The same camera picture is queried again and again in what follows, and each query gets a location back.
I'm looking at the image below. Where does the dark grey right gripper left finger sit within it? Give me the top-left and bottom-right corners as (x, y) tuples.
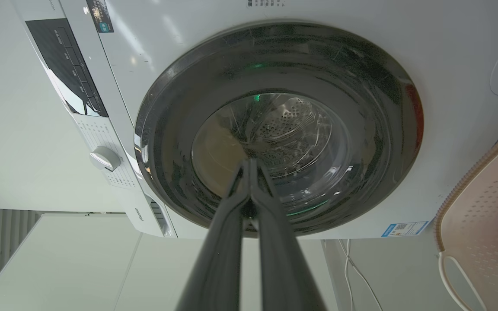
(176, 159), (252, 311)

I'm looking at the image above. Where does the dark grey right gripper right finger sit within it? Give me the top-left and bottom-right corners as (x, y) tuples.
(252, 159), (327, 311)

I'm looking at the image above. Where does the beige perforated laundry basket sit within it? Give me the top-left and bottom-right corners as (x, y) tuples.
(434, 129), (498, 311)

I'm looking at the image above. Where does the white washer detergent drawer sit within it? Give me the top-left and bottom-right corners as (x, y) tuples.
(126, 190), (179, 238)

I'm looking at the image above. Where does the round dark glass washer door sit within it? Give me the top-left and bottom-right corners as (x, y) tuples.
(134, 22), (425, 238)

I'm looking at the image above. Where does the blue QR label sticker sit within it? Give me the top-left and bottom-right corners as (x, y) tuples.
(381, 221), (430, 238)

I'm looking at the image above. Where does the silver washer control knob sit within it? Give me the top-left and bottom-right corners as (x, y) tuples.
(89, 146), (122, 172)

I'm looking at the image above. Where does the white front-load washing machine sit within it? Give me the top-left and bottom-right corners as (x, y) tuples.
(9, 0), (498, 241)

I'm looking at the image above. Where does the black washer display panel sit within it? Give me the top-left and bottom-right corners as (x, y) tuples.
(25, 18), (109, 118)

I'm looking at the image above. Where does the dark energy label sticker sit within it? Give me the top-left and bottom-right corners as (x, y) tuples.
(86, 0), (115, 34)

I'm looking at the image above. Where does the thin white power cable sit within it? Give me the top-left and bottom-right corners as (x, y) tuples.
(338, 239), (383, 311)

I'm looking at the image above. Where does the white colander handle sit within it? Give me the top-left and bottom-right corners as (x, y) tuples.
(438, 252), (488, 311)

